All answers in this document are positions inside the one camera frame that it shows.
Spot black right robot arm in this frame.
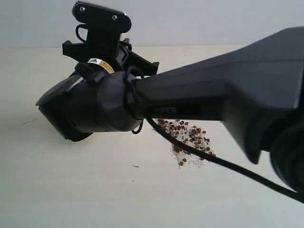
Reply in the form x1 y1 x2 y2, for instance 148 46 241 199
36 27 304 193

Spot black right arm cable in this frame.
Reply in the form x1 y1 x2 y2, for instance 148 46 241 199
75 23 304 204

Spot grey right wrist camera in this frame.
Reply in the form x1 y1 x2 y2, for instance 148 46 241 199
72 1 132 33

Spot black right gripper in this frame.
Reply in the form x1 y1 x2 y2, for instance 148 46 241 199
62 30 159 76

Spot brown beans and rice grains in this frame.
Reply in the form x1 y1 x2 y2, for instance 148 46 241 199
155 119 216 168

